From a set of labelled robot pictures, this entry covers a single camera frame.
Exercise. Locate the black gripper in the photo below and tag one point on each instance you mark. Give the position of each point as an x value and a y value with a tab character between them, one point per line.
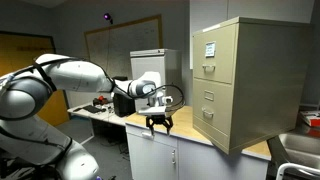
159	119

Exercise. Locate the beige drawer without paper label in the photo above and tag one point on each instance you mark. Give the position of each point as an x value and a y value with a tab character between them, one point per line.
220	110

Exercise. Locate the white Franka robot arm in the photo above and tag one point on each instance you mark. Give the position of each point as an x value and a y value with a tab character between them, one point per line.
76	76

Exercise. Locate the white base cabinet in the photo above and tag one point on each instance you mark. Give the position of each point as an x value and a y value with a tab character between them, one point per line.
200	163

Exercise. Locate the gray metal filing cabinet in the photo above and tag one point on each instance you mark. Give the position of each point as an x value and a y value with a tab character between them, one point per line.
171	66

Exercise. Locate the gray cabinet drawer front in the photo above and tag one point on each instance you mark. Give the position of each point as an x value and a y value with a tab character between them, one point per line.
146	64

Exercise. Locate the beige drawer with paper label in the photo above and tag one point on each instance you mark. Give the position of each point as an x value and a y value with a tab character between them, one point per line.
220	50

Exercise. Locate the beige metal filing cabinet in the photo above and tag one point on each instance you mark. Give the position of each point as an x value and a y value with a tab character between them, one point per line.
266	83

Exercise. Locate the black computer tower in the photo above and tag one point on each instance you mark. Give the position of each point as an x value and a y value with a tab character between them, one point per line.
122	105

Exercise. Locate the white desk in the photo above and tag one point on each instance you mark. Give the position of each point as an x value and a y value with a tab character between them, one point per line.
106	116

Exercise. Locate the empty metal label holder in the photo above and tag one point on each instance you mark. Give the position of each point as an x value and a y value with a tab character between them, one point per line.
209	95

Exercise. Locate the red object on desk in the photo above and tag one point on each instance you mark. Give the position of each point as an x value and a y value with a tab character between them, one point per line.
100	100

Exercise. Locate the black keyboard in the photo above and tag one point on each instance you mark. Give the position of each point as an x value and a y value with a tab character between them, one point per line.
94	109

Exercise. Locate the wood framed whiteboard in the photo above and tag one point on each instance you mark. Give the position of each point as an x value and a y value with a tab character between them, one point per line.
133	43

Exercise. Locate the white paper label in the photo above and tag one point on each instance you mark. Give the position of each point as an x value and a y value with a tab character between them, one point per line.
210	49

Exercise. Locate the stainless steel sink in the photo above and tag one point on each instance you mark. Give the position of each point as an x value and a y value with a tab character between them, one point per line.
300	146

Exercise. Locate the red and white box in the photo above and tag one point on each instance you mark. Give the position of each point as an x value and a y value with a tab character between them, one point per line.
311	118

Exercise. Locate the yellow wooden door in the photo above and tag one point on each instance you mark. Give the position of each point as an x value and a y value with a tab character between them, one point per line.
20	50

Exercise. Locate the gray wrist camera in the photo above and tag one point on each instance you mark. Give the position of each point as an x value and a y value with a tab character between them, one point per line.
167	99

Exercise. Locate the camera with purple light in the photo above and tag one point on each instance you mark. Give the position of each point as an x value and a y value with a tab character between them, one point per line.
107	16

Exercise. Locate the white tube frame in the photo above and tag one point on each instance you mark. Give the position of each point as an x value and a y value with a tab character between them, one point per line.
293	166

